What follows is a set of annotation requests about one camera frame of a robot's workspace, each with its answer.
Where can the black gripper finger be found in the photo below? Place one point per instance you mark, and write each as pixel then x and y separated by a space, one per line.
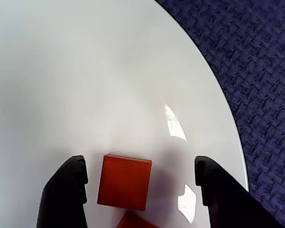
pixel 61 197
pixel 225 202

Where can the red cube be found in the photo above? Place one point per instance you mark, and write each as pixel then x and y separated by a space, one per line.
pixel 123 183
pixel 133 222

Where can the white round plate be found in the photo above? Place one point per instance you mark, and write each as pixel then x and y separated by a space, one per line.
pixel 85 71

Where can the blue woven table cloth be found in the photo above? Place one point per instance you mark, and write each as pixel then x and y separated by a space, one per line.
pixel 263 71

